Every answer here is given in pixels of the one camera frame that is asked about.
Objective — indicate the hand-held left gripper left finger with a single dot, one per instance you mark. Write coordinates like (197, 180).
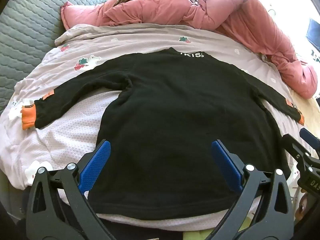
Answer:
(98, 164)

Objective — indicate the person's green clothing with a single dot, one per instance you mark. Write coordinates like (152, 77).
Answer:
(243, 223)

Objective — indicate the dark flat screen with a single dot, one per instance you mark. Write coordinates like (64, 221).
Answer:
(313, 33)

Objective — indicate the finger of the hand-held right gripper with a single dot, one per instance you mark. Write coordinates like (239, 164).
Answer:
(308, 135)
(296, 146)

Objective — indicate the person's right hand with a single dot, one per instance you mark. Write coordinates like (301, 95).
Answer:
(301, 206)

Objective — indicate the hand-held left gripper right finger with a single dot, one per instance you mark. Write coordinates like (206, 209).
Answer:
(226, 163)

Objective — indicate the black sweater with orange cuffs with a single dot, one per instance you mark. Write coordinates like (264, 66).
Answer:
(175, 110)

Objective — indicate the lilac printed bed sheet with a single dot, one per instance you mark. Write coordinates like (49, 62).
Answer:
(75, 140)

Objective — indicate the pink quilt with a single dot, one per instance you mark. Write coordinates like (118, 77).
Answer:
(225, 10)

